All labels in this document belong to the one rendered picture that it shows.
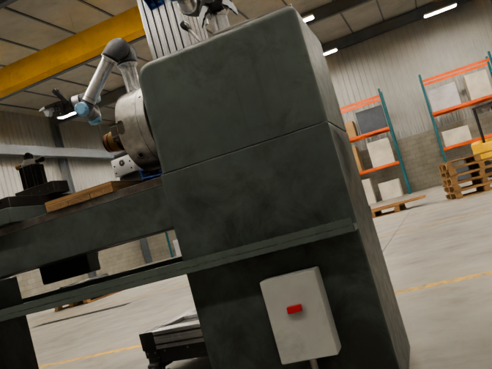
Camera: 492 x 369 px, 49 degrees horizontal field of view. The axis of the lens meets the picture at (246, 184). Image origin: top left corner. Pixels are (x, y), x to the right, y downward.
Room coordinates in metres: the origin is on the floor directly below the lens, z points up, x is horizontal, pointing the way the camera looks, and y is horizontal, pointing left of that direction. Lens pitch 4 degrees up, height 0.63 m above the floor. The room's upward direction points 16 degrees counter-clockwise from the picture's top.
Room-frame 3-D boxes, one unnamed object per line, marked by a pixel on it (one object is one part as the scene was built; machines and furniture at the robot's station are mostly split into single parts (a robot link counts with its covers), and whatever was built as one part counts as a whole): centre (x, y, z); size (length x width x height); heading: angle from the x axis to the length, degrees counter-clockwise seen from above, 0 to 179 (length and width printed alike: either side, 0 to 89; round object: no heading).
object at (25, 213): (2.30, 0.96, 0.90); 0.53 x 0.30 x 0.06; 162
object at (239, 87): (1.96, -0.08, 1.06); 0.59 x 0.48 x 0.39; 72
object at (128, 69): (2.99, 0.47, 1.54); 0.15 x 0.12 x 0.55; 174
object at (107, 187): (2.14, 0.56, 0.89); 0.36 x 0.30 x 0.04; 162
